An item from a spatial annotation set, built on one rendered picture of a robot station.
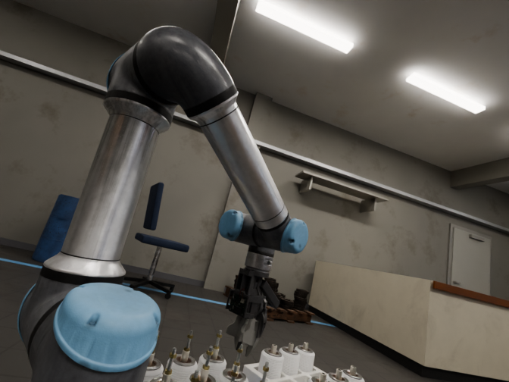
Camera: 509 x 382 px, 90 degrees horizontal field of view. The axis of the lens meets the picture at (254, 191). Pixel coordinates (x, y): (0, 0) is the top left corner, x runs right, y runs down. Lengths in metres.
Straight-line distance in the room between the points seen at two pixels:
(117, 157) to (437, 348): 2.84
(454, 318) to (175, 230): 3.36
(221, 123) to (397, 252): 5.31
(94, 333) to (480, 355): 3.22
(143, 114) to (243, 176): 0.20
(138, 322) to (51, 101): 4.58
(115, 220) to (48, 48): 4.88
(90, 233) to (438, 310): 2.78
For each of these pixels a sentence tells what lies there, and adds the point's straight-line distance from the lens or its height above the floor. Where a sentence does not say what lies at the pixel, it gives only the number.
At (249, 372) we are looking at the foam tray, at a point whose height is 0.17.
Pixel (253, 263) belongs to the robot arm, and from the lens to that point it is 0.71.
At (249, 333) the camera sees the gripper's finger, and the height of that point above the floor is 0.43.
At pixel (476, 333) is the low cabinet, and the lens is 3.29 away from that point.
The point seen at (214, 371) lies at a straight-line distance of 1.03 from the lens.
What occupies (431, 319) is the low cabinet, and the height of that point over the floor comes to 0.46.
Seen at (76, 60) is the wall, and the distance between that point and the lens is 5.08.
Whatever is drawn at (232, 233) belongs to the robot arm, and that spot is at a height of 0.66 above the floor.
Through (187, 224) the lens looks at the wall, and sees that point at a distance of 4.03.
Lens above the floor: 0.62
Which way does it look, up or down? 14 degrees up
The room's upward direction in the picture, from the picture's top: 14 degrees clockwise
